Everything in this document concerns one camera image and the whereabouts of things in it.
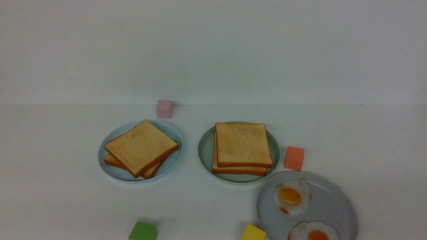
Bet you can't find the toast slice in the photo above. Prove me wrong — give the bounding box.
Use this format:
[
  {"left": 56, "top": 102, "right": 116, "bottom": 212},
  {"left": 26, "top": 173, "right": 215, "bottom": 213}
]
[
  {"left": 215, "top": 122, "right": 273, "bottom": 168},
  {"left": 212, "top": 133, "right": 267, "bottom": 177},
  {"left": 104, "top": 119, "right": 179, "bottom": 178},
  {"left": 104, "top": 154, "right": 167, "bottom": 179}
]

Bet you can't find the green plate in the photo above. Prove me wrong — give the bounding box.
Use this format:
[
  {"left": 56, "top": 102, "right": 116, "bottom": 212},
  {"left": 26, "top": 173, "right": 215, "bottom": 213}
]
[{"left": 198, "top": 126, "right": 281, "bottom": 184}]

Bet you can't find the pink cube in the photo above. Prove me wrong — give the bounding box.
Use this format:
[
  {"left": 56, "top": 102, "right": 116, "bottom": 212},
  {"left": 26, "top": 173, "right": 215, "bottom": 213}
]
[{"left": 156, "top": 100, "right": 173, "bottom": 119}]

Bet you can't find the light blue plate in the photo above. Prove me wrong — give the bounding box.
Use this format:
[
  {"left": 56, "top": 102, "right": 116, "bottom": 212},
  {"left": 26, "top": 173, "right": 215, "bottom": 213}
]
[{"left": 97, "top": 119, "right": 183, "bottom": 184}]

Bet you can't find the orange cube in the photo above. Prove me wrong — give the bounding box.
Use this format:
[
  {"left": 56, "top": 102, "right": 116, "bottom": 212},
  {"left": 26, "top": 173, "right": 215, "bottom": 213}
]
[{"left": 284, "top": 146, "right": 305, "bottom": 171}]

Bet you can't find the grey plate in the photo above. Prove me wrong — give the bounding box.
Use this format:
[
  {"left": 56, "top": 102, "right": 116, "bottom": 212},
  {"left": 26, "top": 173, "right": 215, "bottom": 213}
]
[{"left": 256, "top": 171, "right": 358, "bottom": 240}]

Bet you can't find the far fried egg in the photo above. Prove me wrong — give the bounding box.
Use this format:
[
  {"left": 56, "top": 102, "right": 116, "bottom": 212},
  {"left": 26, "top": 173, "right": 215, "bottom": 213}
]
[{"left": 273, "top": 179, "right": 312, "bottom": 217}]

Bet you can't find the fried egg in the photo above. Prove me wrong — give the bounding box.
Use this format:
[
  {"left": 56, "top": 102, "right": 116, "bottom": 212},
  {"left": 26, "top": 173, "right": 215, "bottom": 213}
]
[
  {"left": 287, "top": 221, "right": 340, "bottom": 240},
  {"left": 273, "top": 179, "right": 312, "bottom": 217}
]

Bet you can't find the yellow cube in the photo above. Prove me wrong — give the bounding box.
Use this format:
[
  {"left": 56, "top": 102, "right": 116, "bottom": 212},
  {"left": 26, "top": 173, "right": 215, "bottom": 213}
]
[{"left": 240, "top": 224, "right": 267, "bottom": 240}]

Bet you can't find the green cube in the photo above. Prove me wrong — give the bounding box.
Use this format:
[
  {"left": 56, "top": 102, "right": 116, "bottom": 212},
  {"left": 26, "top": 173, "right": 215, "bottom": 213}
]
[{"left": 128, "top": 221, "right": 158, "bottom": 240}]

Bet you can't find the near fried egg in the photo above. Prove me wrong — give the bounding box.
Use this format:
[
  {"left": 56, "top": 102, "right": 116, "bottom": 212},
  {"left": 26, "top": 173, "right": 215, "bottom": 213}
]
[{"left": 287, "top": 221, "right": 340, "bottom": 240}]

